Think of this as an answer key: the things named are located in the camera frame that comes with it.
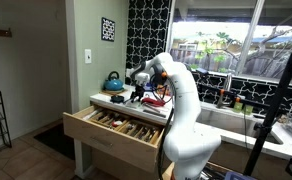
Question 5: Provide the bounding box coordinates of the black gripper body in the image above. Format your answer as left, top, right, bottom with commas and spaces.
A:
134, 83, 147, 98

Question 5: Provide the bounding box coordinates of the clear plastic sponge holder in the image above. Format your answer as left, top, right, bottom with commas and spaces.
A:
142, 101, 169, 118

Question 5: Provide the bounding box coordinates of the red cloth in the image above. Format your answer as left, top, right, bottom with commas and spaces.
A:
141, 96, 166, 108

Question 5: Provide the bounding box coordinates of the small black dish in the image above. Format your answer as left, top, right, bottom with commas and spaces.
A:
110, 95, 125, 104

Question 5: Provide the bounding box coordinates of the square wooden trivet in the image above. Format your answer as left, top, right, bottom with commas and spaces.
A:
100, 88, 127, 97

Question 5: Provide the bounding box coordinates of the teal kettle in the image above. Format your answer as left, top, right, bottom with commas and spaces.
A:
103, 70, 125, 92

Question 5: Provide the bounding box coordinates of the wooden cutlery organizer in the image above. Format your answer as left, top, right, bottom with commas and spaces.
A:
85, 108, 164, 145

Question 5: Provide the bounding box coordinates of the wooden drawer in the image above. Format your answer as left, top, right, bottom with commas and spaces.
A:
62, 103, 169, 174

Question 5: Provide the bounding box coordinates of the white counter leg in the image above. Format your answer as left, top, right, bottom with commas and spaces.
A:
73, 138, 94, 179

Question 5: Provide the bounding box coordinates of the metal faucet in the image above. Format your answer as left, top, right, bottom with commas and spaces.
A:
216, 73, 234, 109

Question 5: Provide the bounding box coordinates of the dark door mat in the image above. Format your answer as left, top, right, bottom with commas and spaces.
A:
33, 123, 76, 161

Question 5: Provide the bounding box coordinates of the kitchen sink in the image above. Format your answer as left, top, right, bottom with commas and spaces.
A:
195, 108, 284, 146

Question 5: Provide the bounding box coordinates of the blue plastic item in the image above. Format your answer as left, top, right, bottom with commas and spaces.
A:
224, 170, 257, 180

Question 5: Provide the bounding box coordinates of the black tripod pole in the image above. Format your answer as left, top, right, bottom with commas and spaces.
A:
243, 51, 292, 178

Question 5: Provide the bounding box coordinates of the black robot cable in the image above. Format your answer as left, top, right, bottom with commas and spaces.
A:
150, 66, 176, 180

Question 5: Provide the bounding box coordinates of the white light switch plate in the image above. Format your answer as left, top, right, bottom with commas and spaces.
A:
84, 48, 93, 65

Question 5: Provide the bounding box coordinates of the black white patterned wall art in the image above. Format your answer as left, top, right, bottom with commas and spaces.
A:
101, 17, 116, 43

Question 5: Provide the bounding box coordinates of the white window frame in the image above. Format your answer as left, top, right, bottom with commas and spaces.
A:
167, 0, 292, 88

